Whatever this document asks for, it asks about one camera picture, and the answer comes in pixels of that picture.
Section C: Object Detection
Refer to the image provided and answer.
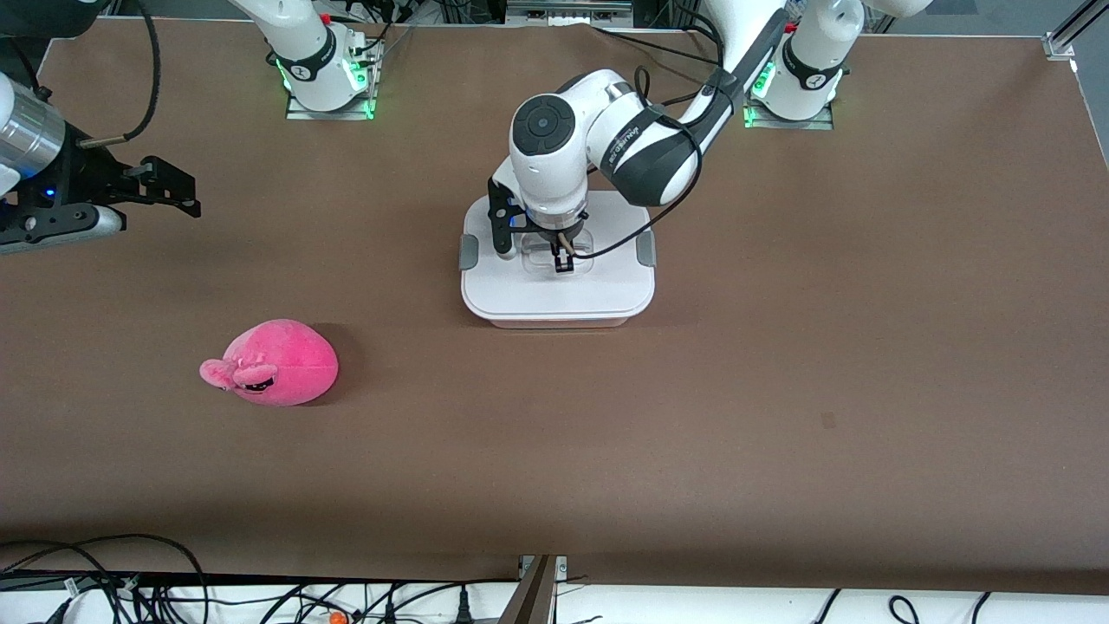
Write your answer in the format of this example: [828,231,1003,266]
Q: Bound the white box lid grey clips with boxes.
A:
[459,191,657,320]

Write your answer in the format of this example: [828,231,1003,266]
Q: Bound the pink plush toy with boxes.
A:
[199,319,340,407]

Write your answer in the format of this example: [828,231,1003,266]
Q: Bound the pink plastic storage box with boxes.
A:
[485,314,632,329]

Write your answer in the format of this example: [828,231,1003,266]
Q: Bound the brown table cover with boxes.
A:
[0,17,1109,597]

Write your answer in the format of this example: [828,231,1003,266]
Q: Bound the aluminium corner profile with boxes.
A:
[1042,0,1109,60]

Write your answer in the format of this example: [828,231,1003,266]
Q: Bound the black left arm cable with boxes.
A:
[567,68,704,259]

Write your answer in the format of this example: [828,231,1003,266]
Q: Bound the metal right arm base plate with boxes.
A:
[286,39,379,120]

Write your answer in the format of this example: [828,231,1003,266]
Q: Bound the long black table cable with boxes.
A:
[592,24,724,68]

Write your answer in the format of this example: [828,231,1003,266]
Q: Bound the grey metal background frame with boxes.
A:
[505,0,635,29]

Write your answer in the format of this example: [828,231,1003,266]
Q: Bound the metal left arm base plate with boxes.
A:
[741,95,835,131]

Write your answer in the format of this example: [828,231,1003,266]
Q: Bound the aluminium frame profile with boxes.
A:
[498,555,568,624]

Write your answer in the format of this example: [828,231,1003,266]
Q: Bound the black looped floor cable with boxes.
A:
[0,535,211,624]

